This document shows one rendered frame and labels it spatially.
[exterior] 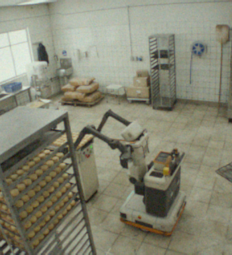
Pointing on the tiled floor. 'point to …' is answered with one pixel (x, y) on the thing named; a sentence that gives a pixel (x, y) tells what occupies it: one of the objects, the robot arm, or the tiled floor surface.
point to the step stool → (116, 91)
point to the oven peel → (221, 35)
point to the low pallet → (82, 101)
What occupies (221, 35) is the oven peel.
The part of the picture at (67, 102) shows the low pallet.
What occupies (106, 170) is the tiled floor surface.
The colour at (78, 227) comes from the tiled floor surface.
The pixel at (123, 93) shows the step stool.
